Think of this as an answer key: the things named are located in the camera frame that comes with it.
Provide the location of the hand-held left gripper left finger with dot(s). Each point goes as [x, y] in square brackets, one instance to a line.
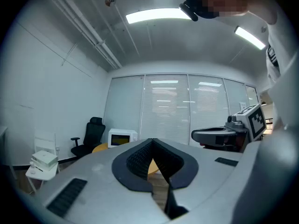
[100, 195]

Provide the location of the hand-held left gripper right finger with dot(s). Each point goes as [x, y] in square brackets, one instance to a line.
[210, 171]

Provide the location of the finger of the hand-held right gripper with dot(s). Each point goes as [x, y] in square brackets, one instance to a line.
[205, 136]

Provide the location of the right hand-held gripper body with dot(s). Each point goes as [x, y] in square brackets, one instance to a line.
[254, 122]

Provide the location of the round wooden table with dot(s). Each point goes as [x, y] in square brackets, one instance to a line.
[100, 148]

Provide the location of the black office chair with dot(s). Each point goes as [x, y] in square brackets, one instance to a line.
[93, 136]

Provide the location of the glass partition with blinds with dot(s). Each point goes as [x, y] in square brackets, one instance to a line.
[163, 106]

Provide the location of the white side table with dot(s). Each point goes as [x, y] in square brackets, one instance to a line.
[44, 175]

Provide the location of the white microwave oven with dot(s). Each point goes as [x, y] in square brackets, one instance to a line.
[130, 136]

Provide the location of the white flat box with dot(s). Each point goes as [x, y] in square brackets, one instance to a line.
[44, 158]

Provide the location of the person's white shirt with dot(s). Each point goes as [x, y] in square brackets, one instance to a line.
[285, 43]

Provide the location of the long ceiling light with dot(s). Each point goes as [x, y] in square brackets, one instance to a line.
[250, 37]
[158, 15]

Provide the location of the person's head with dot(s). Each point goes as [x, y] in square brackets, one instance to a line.
[224, 1]

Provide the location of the white ceiling pipes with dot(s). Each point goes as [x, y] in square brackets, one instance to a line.
[102, 46]

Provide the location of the ceiling sprinkler head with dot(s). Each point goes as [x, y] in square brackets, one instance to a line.
[108, 1]

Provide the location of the black head-mounted camera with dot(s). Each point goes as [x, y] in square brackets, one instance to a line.
[188, 11]

